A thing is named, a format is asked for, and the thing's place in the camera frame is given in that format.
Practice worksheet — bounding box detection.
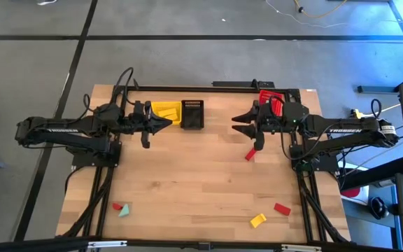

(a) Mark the red plastic basket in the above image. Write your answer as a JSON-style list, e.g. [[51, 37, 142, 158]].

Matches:
[[257, 89, 288, 118]]

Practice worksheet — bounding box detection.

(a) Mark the red round object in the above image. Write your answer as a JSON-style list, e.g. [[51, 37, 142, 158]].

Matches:
[[340, 187, 362, 199]]

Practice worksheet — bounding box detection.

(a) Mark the yellow floor cable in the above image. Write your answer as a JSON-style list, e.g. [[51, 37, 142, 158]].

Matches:
[[294, 0, 348, 20]]

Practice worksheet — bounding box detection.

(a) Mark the black plastic basket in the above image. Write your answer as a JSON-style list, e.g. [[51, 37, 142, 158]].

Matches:
[[180, 99, 205, 131]]

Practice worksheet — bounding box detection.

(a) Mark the yellow rectangular block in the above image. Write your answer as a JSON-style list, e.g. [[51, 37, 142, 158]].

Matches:
[[157, 107, 179, 123]]

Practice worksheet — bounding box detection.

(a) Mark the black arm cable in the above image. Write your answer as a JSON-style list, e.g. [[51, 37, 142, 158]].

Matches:
[[112, 66, 135, 106]]

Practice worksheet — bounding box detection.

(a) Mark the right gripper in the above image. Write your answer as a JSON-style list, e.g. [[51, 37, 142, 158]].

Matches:
[[231, 99, 287, 152]]

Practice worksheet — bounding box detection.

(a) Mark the black floor bar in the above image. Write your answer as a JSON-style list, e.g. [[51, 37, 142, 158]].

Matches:
[[357, 85, 398, 94]]

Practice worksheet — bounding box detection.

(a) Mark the yellow plastic basket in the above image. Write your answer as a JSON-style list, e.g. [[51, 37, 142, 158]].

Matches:
[[150, 100, 183, 126]]

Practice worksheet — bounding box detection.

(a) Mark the yellow arch block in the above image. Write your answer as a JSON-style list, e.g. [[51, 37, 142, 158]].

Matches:
[[249, 213, 268, 230]]

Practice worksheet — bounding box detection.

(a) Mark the black round device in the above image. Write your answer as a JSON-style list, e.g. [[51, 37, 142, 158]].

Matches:
[[368, 196, 390, 221]]

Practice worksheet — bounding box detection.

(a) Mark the black mounting bracket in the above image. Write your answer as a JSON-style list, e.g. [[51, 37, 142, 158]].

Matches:
[[211, 79, 276, 90]]

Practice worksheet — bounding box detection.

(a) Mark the silver aluminium bracket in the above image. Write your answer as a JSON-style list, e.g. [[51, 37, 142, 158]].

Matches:
[[87, 240, 128, 250], [280, 244, 323, 252]]

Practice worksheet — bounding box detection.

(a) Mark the white floor cable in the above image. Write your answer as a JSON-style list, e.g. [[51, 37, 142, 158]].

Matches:
[[264, 0, 349, 29]]

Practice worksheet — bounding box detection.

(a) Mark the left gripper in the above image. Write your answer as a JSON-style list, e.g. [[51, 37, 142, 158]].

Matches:
[[125, 100, 174, 149]]

